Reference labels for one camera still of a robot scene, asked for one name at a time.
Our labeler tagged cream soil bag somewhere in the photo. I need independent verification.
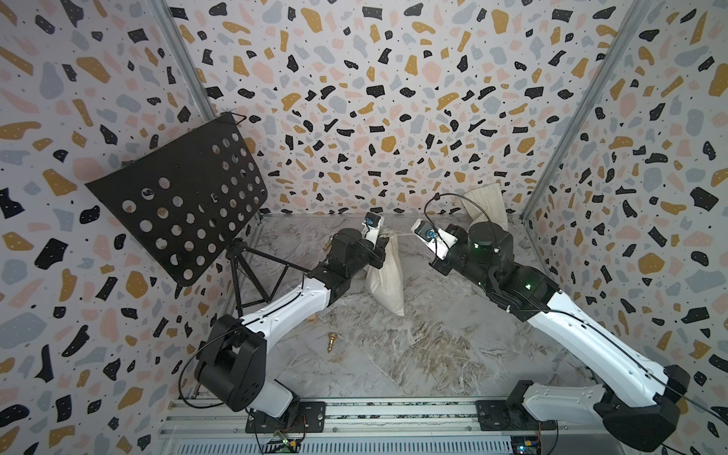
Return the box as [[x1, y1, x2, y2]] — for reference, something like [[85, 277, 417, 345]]
[[366, 231, 405, 317]]

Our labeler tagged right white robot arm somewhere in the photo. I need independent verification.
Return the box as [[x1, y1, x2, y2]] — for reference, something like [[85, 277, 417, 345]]
[[413, 221, 690, 452]]

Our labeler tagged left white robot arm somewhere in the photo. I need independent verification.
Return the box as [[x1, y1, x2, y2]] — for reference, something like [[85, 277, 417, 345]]
[[195, 227, 390, 428]]

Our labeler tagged closed cream cloth bag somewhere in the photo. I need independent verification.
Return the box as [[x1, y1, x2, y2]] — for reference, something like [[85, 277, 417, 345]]
[[462, 182, 509, 231]]

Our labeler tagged gold chess piece near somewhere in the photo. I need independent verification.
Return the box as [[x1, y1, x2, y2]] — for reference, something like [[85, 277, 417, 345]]
[[327, 333, 339, 353]]

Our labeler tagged black perforated music stand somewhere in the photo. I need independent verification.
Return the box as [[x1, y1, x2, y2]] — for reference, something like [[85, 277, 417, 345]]
[[87, 113, 275, 304]]

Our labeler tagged green circuit board left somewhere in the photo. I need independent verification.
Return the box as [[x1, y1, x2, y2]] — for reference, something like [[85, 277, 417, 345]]
[[271, 433, 301, 454]]

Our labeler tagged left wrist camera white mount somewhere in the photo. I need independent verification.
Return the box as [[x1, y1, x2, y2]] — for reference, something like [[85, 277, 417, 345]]
[[362, 212, 383, 246]]

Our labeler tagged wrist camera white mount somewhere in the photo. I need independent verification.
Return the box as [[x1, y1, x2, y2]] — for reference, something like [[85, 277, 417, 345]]
[[362, 212, 383, 246], [411, 220, 458, 260]]

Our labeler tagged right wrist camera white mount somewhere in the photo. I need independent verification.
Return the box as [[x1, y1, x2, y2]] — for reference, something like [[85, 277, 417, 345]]
[[411, 220, 458, 260]]

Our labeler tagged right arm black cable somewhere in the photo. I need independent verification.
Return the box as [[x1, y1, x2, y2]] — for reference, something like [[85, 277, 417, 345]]
[[423, 191, 728, 455]]

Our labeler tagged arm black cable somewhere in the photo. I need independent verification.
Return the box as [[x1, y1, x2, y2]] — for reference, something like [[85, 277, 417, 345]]
[[423, 191, 728, 455], [177, 317, 263, 411]]

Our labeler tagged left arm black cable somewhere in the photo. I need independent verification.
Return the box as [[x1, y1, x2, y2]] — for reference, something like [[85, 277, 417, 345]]
[[177, 317, 263, 411]]

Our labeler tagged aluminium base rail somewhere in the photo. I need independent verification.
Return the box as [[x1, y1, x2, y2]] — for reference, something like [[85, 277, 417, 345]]
[[158, 397, 625, 454]]

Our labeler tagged aluminium corner post left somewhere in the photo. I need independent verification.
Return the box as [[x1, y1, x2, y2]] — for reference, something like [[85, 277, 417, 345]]
[[147, 0, 216, 121]]

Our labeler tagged aluminium corner post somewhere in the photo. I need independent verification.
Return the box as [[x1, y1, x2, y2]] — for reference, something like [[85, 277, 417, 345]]
[[147, 0, 216, 121], [519, 0, 653, 225]]

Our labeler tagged aluminium corner post right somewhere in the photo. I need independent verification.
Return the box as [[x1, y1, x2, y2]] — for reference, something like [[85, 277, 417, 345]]
[[519, 0, 653, 225]]

